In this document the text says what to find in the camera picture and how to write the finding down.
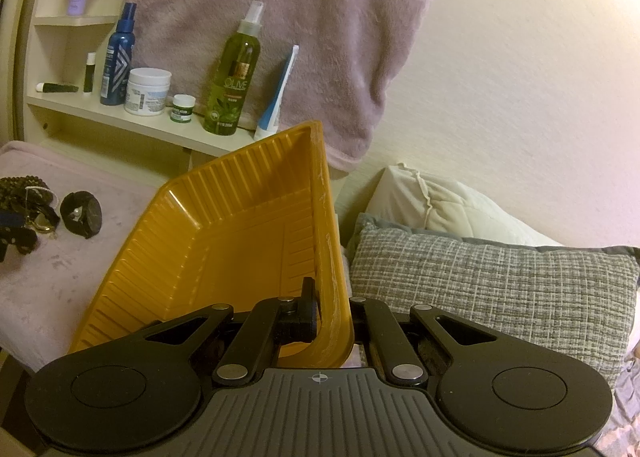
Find small white-capped green stick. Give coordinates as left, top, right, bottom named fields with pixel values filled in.
left=83, top=52, right=97, bottom=94

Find dark beaded bracelets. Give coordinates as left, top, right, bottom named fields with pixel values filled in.
left=0, top=176, right=57, bottom=212

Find yellow ribbed plastic tray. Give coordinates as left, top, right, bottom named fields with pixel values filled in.
left=67, top=120, right=356, bottom=371

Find green spray bottle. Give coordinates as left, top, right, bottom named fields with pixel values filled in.
left=203, top=0, right=264, bottom=135

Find white cream jar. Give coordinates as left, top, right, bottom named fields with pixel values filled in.
left=123, top=68, right=173, bottom=117

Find pink fleece towel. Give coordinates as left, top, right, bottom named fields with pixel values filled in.
left=124, top=0, right=447, bottom=181

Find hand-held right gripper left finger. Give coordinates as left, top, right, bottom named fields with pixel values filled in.
left=144, top=277, right=321, bottom=387

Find grey checked pillow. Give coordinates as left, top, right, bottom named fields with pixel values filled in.
left=345, top=212, right=640, bottom=390

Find cream wall shelf unit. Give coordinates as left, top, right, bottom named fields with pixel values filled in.
left=22, top=0, right=273, bottom=159

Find blue and white tube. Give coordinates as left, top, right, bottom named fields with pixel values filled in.
left=254, top=44, right=300, bottom=140

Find blue spray bottle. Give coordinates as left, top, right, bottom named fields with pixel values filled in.
left=99, top=2, right=138, bottom=106

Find white pillow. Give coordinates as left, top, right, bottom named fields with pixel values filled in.
left=364, top=163, right=566, bottom=249

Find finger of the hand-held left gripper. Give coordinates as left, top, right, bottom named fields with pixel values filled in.
left=0, top=211, right=39, bottom=264

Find floral patterned bedding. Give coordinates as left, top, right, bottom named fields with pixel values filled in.
left=602, top=344, right=640, bottom=457

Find black round hair accessory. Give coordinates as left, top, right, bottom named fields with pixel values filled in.
left=59, top=190, right=103, bottom=240

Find pink bed blanket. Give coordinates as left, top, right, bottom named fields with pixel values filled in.
left=0, top=140, right=197, bottom=374

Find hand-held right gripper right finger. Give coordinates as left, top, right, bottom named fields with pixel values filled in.
left=348, top=296, right=502, bottom=386

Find small green-labelled jar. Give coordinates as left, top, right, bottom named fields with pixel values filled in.
left=171, top=94, right=196, bottom=124

